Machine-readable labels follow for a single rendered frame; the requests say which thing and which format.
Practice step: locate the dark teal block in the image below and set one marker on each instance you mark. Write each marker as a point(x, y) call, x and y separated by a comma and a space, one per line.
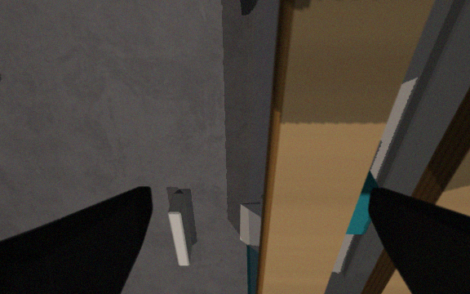
point(361, 220)

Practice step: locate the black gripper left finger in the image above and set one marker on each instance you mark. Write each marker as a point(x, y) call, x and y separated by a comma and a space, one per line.
point(91, 251)

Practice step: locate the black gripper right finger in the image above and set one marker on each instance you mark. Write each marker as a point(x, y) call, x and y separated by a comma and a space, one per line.
point(428, 244)

